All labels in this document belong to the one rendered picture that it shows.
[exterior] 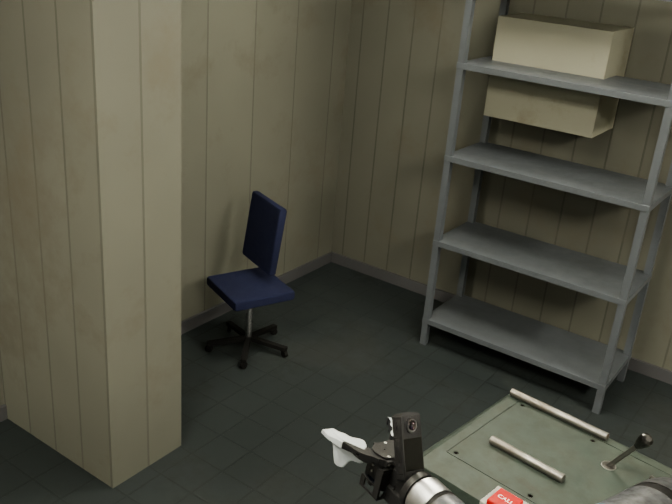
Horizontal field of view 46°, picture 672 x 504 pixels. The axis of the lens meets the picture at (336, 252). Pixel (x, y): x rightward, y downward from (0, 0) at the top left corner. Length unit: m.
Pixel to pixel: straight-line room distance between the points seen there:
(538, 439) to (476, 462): 0.21
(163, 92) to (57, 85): 0.40
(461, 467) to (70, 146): 1.98
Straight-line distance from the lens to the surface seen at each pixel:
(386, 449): 1.40
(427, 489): 1.33
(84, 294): 3.40
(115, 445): 3.69
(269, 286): 4.59
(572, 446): 2.12
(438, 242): 4.73
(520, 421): 2.16
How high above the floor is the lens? 2.43
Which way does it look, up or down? 23 degrees down
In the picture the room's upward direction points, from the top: 5 degrees clockwise
